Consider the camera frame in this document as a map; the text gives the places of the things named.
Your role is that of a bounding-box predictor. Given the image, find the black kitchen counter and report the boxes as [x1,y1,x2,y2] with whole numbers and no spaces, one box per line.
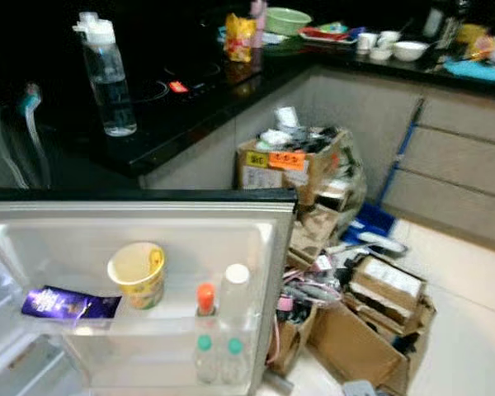
[0,0,495,178]

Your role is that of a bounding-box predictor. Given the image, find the pink cable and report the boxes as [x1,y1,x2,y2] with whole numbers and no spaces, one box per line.
[276,280,335,318]

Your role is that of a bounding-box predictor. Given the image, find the grey kitchen cabinets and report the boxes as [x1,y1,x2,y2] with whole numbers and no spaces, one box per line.
[140,66,495,248]

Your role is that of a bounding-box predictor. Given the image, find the tall white cap bottle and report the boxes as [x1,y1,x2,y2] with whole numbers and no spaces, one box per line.
[216,263,252,331]

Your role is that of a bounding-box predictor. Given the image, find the white cup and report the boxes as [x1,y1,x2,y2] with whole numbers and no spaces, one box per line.
[356,32,377,54]
[377,31,402,50]

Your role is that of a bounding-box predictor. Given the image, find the cardboard box of clutter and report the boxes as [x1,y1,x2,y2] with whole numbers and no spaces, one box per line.
[235,106,368,214]

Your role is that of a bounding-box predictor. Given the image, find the yellow red snack bag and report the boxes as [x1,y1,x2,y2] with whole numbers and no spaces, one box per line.
[223,12,258,64]

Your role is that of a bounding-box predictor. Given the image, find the orange cap bottle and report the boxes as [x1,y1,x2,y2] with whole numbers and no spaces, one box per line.
[196,282,217,318]

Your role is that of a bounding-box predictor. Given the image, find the grey fridge door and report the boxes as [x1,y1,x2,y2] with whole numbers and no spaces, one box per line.
[0,188,298,396]

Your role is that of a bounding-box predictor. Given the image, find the clear sports bottle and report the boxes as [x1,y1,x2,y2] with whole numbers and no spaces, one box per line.
[73,12,139,138]

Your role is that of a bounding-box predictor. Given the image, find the small green cap bottle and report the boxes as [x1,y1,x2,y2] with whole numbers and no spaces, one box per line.
[219,337,248,386]
[192,333,219,384]

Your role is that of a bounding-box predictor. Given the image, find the blue handled broom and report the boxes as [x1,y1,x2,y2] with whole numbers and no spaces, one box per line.
[346,97,428,248]

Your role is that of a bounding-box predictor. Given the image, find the purple chocolate bag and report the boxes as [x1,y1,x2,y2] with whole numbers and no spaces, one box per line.
[21,285,122,324]

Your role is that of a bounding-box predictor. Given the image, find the white ceramic bowl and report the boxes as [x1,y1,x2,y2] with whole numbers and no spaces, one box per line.
[392,40,430,63]

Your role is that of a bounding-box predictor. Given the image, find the teal head brush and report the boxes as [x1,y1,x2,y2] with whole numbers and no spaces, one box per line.
[16,82,52,189]

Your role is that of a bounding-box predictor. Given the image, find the yellow cup noodles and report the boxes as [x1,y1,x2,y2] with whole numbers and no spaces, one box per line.
[106,242,167,310]

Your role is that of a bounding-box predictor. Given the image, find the red tray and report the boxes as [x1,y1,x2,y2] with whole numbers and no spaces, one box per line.
[297,22,364,44]

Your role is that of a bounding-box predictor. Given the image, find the blue cloth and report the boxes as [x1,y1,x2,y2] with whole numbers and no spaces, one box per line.
[441,59,495,83]

